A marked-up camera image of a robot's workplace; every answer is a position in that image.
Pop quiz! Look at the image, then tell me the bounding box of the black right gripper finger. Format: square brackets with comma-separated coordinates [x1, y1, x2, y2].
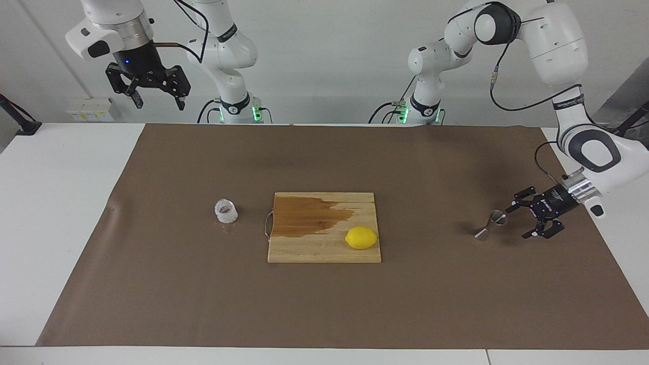
[105, 63, 144, 110]
[161, 65, 192, 111]

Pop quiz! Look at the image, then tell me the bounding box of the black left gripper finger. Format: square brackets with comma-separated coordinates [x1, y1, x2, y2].
[506, 187, 540, 213]
[522, 215, 564, 240]

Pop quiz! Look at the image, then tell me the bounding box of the steel double jigger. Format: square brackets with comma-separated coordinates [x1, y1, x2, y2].
[474, 209, 508, 241]

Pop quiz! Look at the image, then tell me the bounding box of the small clear textured cup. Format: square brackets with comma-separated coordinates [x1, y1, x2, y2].
[214, 199, 239, 224]

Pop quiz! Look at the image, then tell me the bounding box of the black clamp stand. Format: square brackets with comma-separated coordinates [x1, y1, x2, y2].
[0, 94, 42, 136]
[611, 101, 649, 136]

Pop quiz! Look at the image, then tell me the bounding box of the yellow lemon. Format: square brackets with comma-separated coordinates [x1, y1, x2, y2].
[345, 226, 379, 250]

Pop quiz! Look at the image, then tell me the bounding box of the wooden cutting board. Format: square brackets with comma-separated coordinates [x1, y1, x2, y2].
[264, 192, 382, 264]

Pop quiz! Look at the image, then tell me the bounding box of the brown paper table mat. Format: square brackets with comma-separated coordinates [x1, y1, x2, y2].
[37, 123, 649, 350]

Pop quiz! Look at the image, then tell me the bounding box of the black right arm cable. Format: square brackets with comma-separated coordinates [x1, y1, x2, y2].
[154, 0, 210, 64]

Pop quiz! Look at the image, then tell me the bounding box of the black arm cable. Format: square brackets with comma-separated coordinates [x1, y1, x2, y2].
[154, 0, 210, 64]
[489, 16, 584, 184]

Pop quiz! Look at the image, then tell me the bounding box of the black base power cable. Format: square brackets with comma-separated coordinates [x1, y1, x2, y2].
[197, 99, 224, 124]
[369, 76, 417, 124]

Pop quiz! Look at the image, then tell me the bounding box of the white wall outlet box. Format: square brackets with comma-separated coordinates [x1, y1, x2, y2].
[66, 97, 115, 122]

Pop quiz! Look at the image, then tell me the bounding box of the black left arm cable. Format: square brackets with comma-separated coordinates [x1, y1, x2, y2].
[489, 16, 584, 184]

